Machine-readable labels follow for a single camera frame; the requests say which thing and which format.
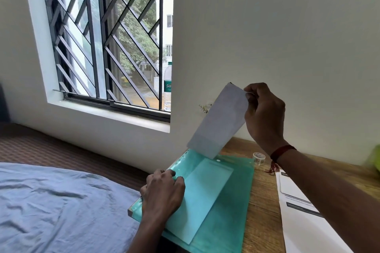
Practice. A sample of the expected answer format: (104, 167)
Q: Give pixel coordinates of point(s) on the person's right forearm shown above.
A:
(329, 199)

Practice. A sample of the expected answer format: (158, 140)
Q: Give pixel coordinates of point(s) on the clear tape roll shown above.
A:
(259, 158)

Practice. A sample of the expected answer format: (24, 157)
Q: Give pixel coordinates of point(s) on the blue bedsheet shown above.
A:
(59, 211)

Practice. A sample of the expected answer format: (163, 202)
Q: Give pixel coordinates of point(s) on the yellow-green object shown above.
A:
(375, 158)

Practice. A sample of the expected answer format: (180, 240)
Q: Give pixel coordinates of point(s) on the small plant sprig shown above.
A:
(205, 108)

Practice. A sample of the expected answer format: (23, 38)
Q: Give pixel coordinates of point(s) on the person's right hand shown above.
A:
(265, 119)

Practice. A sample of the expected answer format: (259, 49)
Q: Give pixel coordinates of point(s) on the person's right fingers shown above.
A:
(253, 91)

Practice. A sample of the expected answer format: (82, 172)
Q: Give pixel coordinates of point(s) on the person's left thumb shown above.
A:
(180, 186)

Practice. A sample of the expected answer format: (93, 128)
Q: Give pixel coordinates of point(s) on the green plastic folder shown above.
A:
(228, 211)

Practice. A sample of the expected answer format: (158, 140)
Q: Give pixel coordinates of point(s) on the dark object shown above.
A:
(3, 104)

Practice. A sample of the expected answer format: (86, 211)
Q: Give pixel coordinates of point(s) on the plastic bottle with green label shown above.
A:
(167, 83)

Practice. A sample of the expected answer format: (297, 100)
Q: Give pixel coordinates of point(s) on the red thread wristband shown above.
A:
(282, 152)

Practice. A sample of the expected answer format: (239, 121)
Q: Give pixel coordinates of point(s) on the dark metal window grille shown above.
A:
(95, 39)

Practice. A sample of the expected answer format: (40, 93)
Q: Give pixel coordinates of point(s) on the white printed document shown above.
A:
(302, 226)

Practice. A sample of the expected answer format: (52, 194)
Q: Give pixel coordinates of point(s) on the person's left hand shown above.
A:
(161, 196)

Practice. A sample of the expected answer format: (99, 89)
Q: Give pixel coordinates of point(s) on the brown striped mattress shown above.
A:
(59, 149)

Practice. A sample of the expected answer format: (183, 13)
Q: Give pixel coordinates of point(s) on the person's left forearm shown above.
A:
(148, 236)

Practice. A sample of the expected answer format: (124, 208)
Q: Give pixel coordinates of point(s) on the white sheet inside folder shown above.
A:
(202, 196)

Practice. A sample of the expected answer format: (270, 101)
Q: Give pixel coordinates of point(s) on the white paper envelope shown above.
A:
(219, 122)

